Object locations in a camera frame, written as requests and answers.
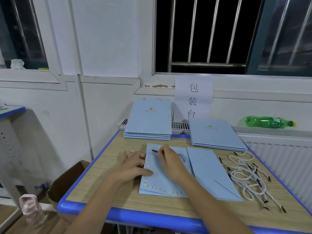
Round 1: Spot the person's right hand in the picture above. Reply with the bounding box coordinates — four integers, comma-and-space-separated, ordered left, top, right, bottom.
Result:
156, 145, 193, 183

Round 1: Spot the person's left hand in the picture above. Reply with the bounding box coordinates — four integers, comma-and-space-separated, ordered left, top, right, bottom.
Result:
108, 151, 154, 185

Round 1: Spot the stack of blue paper bags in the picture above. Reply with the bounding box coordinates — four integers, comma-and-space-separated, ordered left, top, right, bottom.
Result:
189, 118, 248, 152

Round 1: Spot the pile of white twisted ropes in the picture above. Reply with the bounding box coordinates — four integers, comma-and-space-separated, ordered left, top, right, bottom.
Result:
218, 152, 287, 213

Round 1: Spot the person's right forearm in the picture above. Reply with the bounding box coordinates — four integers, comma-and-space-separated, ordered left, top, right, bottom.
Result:
178, 175, 254, 234

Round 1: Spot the person's left forearm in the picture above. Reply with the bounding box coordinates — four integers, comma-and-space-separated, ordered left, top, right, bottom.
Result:
66, 175, 127, 234

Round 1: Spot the blue-edged wooden desk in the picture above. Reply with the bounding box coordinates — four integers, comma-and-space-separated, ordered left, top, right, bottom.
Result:
57, 130, 312, 234

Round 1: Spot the brown cardboard box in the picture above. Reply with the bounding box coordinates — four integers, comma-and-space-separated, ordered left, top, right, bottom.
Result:
47, 161, 91, 205

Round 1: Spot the white paper sign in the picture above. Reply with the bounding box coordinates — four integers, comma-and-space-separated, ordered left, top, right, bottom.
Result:
174, 76, 214, 120

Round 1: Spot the green plastic bottle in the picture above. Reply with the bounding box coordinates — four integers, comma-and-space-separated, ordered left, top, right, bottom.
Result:
245, 116, 296, 129

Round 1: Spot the pink water bottle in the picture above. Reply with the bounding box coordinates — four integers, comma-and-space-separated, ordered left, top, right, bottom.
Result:
20, 194, 48, 228

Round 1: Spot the metal window grille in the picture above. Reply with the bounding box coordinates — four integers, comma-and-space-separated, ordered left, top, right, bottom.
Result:
156, 0, 261, 73

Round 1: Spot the grey metal desk blue edge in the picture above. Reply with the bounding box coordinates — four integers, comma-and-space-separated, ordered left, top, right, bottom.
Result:
0, 106, 49, 227

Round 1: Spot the small white container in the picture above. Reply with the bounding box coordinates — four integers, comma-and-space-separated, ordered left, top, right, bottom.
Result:
10, 59, 26, 71

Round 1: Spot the white framed window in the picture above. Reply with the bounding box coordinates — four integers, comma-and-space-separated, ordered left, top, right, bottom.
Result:
0, 0, 66, 91

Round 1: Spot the teal framed sliding window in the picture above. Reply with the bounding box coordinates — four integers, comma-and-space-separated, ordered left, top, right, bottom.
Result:
246, 0, 312, 77

